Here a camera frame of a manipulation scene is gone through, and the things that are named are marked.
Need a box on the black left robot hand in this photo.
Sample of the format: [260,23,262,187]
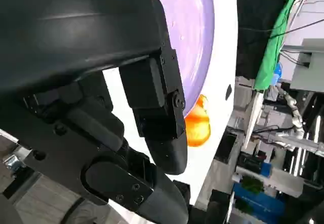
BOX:
[0,0,189,224]

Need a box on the orange white toy bread roll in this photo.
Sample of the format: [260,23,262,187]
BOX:
[184,94,212,147]

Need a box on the lilac plate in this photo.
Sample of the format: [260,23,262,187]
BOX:
[148,0,216,120]

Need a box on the black backdrop curtain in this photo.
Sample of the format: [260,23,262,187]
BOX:
[235,0,292,79]

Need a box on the white leaning board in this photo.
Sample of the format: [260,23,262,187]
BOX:
[242,89,264,150]

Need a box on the green cloth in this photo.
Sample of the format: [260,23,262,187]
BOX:
[254,0,308,91]

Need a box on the white machine housing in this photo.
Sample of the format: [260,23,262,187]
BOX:
[278,38,324,93]

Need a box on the blue storage bin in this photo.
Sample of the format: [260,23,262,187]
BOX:
[232,182,279,224]

